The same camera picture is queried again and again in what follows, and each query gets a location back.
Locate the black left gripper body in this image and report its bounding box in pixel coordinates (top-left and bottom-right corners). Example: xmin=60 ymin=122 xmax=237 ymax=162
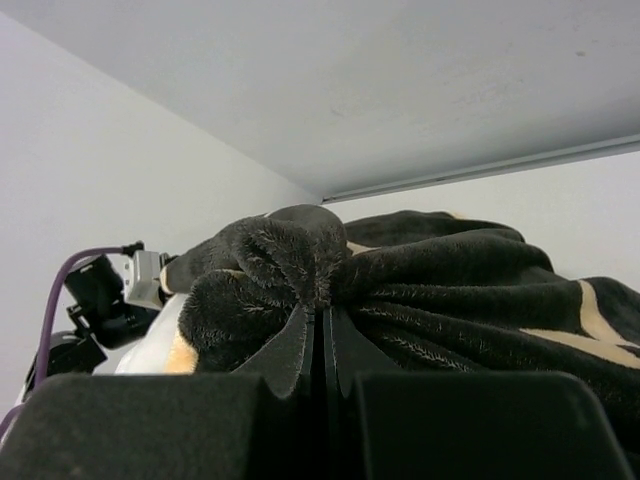
xmin=29 ymin=253 xmax=159 ymax=385

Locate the cream pillow with yellow edge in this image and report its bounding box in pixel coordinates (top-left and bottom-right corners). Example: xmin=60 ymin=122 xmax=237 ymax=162
xmin=115 ymin=294 xmax=197 ymax=375

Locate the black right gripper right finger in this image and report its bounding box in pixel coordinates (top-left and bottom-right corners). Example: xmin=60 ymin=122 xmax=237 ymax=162
xmin=323 ymin=308 xmax=635 ymax=479

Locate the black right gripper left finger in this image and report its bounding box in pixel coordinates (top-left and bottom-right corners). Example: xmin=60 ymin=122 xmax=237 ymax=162
xmin=1 ymin=308 xmax=314 ymax=479

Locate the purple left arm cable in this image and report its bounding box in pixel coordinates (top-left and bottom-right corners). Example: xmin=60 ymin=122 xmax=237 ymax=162
xmin=0 ymin=242 xmax=146 ymax=436

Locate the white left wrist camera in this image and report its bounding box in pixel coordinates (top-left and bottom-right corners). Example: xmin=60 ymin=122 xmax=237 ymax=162
xmin=123 ymin=250 xmax=167 ymax=310

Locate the black pillowcase with beige flowers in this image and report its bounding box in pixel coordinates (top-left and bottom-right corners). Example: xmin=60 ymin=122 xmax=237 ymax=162
xmin=159 ymin=203 xmax=640 ymax=436

